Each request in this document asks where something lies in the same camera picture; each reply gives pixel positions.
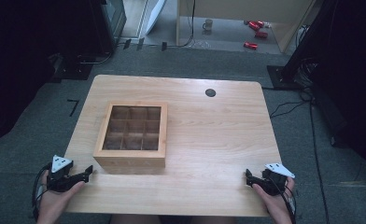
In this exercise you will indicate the wooden compartment box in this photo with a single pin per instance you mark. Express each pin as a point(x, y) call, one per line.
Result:
point(133, 135)

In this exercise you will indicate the black round table grommet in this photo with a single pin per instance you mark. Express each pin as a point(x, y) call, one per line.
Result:
point(210, 92)

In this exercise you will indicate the black floor stand base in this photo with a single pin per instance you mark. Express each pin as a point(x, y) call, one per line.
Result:
point(73, 69)
point(284, 77)

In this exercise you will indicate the red can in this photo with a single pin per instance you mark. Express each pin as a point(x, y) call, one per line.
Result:
point(250, 45)
point(255, 25)
point(261, 34)

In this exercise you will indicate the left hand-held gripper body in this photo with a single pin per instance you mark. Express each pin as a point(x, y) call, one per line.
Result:
point(59, 177)

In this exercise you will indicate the person's right hand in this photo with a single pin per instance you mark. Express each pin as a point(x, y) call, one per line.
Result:
point(276, 203)

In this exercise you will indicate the dark monitor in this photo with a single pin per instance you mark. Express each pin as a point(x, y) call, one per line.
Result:
point(111, 21)

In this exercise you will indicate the person's left hand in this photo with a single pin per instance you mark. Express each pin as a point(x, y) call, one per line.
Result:
point(55, 202)

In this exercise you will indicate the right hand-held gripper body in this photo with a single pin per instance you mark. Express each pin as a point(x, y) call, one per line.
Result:
point(273, 180)

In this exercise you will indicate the grey mug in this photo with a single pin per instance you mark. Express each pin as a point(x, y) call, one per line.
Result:
point(207, 24)

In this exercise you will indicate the white board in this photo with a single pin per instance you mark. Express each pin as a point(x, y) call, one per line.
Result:
point(154, 15)

